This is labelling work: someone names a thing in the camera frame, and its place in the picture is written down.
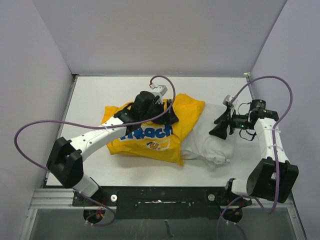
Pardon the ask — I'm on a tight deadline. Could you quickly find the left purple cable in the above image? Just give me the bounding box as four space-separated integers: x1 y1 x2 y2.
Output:
13 74 177 228

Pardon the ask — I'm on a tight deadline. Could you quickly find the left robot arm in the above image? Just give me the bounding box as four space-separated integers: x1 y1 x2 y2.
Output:
46 90 174 206

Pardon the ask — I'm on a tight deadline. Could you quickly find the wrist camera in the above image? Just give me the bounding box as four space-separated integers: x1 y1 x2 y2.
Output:
149 83 168 97
222 94 238 110

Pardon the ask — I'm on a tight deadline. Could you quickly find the white pillow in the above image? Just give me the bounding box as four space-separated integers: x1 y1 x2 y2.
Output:
180 103 236 167

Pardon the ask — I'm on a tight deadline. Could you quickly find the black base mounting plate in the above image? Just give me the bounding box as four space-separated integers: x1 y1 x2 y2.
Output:
71 186 253 221

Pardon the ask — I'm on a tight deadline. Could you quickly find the purple cable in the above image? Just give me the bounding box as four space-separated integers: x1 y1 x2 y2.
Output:
216 75 294 240
13 74 177 228

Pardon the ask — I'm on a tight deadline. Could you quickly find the yellow printed pillowcase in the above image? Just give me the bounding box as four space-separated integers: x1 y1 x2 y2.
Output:
106 93 205 166

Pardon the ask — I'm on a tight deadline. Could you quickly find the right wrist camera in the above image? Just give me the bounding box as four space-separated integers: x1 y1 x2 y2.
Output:
222 94 238 110

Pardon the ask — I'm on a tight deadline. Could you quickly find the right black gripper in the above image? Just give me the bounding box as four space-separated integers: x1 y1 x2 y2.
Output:
209 106 253 139

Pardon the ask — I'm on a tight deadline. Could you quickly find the aluminium frame rail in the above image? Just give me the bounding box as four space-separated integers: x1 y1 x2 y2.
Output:
19 72 308 240

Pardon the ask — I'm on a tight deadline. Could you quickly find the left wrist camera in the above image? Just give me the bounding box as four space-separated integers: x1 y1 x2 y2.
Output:
149 83 168 97

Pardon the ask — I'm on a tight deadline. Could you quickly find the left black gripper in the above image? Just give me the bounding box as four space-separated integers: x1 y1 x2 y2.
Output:
140 99 178 126

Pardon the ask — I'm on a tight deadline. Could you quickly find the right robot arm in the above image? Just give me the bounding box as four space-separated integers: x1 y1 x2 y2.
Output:
209 95 299 205

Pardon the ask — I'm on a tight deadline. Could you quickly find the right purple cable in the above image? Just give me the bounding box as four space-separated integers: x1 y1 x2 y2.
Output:
216 75 294 240

